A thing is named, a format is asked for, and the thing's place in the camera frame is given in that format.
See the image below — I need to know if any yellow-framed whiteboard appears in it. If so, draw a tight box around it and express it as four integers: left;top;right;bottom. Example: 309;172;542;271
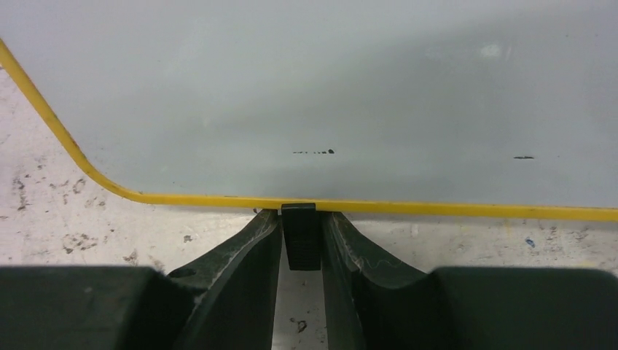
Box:
1;1;617;221

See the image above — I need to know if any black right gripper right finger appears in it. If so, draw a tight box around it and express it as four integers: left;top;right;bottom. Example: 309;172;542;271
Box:
321;212;433;349

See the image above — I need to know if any black-footed wire whiteboard stand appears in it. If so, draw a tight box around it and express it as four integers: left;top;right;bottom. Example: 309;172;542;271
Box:
281;203;321;271

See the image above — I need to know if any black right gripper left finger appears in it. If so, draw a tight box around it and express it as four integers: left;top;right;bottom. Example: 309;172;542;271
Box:
168;209;282;349

